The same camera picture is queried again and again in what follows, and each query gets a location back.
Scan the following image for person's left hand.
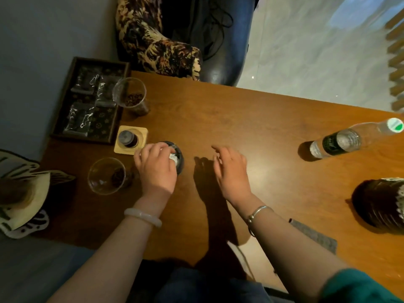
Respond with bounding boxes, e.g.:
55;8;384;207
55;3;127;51
133;142;178;197

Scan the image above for person's right hand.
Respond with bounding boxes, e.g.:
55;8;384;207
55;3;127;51
211;145;253;208

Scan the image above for dark ceramic tea bowl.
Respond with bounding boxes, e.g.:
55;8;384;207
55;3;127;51
160;141;184;176

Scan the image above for person's left forearm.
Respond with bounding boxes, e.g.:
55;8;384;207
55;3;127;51
46;193;165;303

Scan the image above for person's right forearm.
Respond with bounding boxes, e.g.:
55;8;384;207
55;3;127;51
235;195;351;303

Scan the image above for small dark tea cup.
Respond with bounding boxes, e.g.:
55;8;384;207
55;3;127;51
118;130;139;148

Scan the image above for square wooden coaster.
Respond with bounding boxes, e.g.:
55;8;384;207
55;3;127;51
114;125;149;156

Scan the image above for dark wooden tray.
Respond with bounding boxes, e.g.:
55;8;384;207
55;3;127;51
50;56;131;145

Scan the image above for tall glass cup with tea leaves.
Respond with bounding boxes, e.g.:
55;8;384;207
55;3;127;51
112;77;150;117

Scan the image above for white jade bangle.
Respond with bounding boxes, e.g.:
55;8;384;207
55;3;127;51
124;207;163;228

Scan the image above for clear tea packet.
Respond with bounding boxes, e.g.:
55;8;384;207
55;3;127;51
95;75;122;108
71;65;102;94
62;102;96;138

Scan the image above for floral patterned cushion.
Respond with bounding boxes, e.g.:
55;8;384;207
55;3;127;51
115;0;203;82

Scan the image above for person's blue jeans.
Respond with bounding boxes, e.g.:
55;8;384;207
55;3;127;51
126;258;295;303

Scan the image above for dark blue leather chair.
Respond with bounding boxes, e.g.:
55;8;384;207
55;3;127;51
160;0;260;87

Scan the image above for clear plastic water bottle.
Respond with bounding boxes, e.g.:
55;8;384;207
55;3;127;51
309;117;404;160

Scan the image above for dark brown round jar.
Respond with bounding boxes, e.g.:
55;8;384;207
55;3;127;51
351;177;404;234

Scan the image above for green sleeve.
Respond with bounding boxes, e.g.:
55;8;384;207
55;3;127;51
320;268;404;303

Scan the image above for wooden slatted furniture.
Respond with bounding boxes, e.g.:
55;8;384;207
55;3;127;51
385;9;404;113

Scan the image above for silver bracelet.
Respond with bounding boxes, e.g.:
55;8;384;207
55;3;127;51
247;205;274;238

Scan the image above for black cable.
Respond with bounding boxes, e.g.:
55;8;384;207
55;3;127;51
199;0;235;61

